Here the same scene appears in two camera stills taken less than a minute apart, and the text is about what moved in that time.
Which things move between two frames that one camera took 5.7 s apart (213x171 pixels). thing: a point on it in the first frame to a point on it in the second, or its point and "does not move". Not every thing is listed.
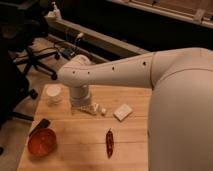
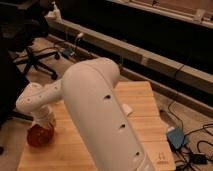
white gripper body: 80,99 to 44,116
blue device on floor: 67,51 does not move
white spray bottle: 56,12 does not move
